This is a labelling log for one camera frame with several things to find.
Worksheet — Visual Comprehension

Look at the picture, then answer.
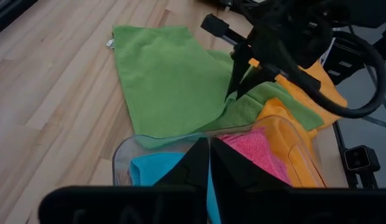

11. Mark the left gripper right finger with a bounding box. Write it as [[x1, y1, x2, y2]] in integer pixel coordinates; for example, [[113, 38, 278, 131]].
[[210, 138, 290, 224]]

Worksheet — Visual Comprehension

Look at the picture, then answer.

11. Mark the black table-level camera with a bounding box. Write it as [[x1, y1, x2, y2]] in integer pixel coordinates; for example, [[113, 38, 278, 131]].
[[343, 144, 382, 190]]

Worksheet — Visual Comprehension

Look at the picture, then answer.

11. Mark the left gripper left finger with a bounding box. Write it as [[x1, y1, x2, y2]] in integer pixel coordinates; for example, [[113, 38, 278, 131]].
[[154, 138, 211, 224]]

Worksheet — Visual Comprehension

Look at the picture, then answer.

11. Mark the blue microfiber towel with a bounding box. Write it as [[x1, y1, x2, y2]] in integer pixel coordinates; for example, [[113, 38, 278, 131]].
[[129, 151, 222, 224]]

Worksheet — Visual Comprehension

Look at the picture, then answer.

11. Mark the pink microfiber towel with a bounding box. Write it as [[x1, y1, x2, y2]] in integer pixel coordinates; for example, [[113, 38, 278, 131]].
[[218, 128, 293, 187]]

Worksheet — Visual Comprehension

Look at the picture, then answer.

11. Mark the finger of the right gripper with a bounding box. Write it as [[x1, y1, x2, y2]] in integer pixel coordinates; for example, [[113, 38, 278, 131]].
[[236, 63, 283, 100], [225, 42, 254, 101]]

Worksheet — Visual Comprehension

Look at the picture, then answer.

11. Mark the clear plastic bin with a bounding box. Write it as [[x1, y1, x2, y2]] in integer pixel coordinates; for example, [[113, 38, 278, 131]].
[[111, 114, 328, 188]]

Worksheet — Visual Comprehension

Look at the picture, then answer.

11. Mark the grey metal bracket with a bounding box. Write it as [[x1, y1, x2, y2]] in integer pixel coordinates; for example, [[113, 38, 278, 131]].
[[319, 29, 340, 68]]

